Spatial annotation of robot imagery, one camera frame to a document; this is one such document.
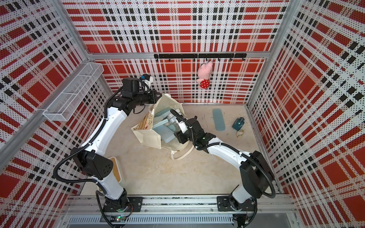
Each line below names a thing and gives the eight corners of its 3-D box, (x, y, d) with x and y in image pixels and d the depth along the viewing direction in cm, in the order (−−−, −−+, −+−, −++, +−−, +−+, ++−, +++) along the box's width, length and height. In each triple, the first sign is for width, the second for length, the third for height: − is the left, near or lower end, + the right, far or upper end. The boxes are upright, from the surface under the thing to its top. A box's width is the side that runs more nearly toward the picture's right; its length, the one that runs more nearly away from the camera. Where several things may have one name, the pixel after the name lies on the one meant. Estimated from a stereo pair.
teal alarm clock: (237, 132, 105) (241, 125, 98) (230, 127, 108) (233, 120, 101) (243, 127, 109) (247, 119, 101) (236, 122, 112) (239, 114, 104)
